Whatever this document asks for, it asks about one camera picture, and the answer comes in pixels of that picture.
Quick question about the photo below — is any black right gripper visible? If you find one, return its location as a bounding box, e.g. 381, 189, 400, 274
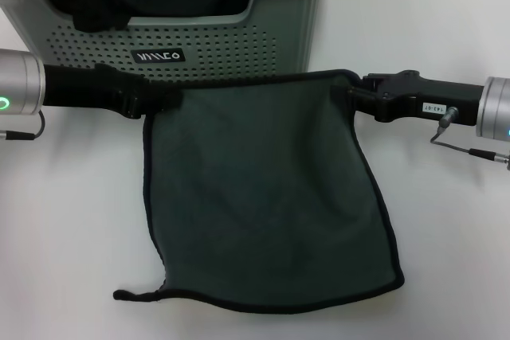
345, 69, 487, 127

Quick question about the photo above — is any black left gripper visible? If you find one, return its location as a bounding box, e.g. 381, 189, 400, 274
41, 63, 183, 120

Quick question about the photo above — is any dark green towel black trim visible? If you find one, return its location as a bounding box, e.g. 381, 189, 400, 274
112, 68, 406, 315

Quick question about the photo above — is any green perforated plastic storage box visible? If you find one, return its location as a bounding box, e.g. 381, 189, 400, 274
0, 0, 332, 83

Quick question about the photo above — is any black brand label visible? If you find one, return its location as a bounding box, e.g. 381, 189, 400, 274
131, 49, 186, 65

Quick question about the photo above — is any white numbered label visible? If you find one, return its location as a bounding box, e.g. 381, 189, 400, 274
421, 101, 448, 115

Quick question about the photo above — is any right gripper grey cable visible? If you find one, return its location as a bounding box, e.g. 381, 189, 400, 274
429, 105, 510, 172

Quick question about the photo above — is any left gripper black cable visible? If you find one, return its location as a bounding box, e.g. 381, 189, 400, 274
0, 110, 46, 142

